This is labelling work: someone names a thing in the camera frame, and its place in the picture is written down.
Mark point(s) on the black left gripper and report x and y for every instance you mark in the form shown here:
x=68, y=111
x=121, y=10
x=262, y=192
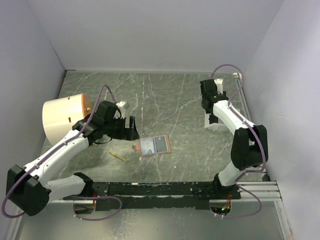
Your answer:
x=130, y=133

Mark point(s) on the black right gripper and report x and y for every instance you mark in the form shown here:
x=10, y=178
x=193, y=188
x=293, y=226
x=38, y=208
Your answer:
x=224, y=92

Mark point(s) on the silver VIP card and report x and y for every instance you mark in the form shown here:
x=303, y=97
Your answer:
x=147, y=146

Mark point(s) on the brown leather card holder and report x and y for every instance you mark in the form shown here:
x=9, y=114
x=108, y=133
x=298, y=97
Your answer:
x=137, y=147

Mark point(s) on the black credit card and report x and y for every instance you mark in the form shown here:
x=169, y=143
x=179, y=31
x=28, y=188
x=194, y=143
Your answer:
x=161, y=144

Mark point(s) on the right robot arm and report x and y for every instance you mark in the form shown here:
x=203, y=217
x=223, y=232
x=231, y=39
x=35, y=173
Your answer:
x=249, y=149

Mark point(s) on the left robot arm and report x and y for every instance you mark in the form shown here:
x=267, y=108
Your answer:
x=30, y=187

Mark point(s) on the white card storage box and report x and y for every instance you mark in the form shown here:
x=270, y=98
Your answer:
x=223, y=118

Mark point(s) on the gold pencil stick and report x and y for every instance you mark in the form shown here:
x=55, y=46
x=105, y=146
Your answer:
x=118, y=156

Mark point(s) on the white cylinder toy with studs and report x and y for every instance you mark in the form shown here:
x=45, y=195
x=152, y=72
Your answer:
x=59, y=115

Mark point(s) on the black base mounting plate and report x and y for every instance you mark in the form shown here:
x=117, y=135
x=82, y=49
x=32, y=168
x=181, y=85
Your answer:
x=149, y=195

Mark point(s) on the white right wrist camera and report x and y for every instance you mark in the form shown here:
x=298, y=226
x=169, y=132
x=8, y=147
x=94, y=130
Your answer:
x=219, y=85

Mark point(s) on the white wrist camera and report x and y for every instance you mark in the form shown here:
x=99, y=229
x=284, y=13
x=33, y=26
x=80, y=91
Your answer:
x=123, y=106
x=219, y=85

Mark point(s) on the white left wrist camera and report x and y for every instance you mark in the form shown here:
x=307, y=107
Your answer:
x=123, y=106

